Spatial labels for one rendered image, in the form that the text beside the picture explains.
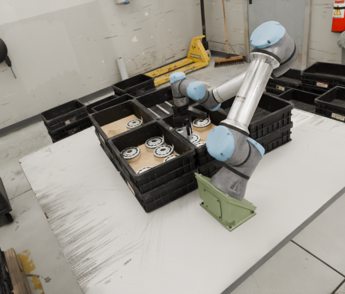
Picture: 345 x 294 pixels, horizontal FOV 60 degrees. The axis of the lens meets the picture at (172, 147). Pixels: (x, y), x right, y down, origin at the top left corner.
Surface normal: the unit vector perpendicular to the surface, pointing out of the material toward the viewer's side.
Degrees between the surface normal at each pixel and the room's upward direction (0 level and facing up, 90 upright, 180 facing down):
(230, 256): 0
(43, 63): 90
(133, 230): 0
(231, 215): 90
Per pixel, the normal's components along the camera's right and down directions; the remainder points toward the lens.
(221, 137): -0.72, -0.17
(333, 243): -0.18, -0.83
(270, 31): -0.61, -0.40
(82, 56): 0.57, 0.36
